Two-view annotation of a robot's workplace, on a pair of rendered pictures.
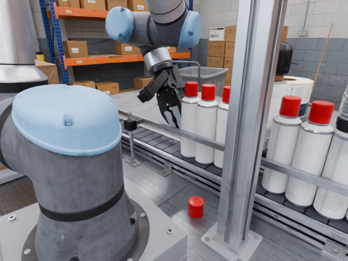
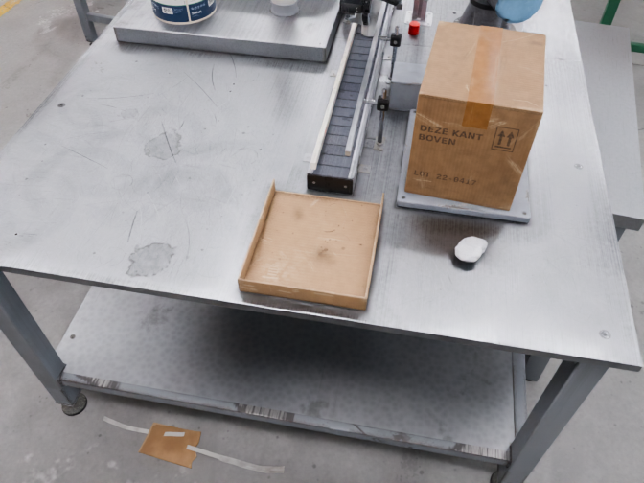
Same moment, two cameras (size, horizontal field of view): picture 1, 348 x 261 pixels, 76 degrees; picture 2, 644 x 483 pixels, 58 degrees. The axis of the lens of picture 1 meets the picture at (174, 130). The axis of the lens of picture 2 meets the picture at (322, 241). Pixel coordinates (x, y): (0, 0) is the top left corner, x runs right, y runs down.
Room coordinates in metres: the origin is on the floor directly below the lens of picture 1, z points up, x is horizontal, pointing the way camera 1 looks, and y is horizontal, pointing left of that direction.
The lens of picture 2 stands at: (1.56, 1.26, 1.79)
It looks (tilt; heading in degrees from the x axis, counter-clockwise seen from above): 49 degrees down; 238
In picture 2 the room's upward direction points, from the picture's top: straight up
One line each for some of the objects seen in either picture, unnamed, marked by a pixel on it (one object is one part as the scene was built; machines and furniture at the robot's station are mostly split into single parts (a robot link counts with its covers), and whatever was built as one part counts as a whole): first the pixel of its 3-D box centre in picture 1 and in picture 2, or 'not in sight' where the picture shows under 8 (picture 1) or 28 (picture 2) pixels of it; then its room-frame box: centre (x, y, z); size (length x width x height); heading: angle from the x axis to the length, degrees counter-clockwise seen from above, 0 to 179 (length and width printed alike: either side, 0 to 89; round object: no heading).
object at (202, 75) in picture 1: (196, 94); not in sight; (3.04, -0.31, 0.48); 0.89 x 0.63 x 0.96; 150
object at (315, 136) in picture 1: (309, 155); not in sight; (0.37, -0.26, 0.98); 0.05 x 0.05 x 0.20
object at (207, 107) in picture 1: (206, 125); not in sight; (0.53, -0.08, 0.98); 0.05 x 0.05 x 0.20
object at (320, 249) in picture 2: not in sight; (315, 239); (1.13, 0.55, 0.85); 0.30 x 0.26 x 0.04; 47
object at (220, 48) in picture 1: (243, 67); not in sight; (4.28, -1.29, 0.70); 1.20 x 0.82 x 1.39; 47
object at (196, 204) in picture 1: (196, 206); (414, 28); (0.39, -0.05, 0.85); 0.03 x 0.03 x 0.03
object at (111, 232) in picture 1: (87, 209); (487, 12); (0.27, 0.13, 0.94); 0.15 x 0.15 x 0.10
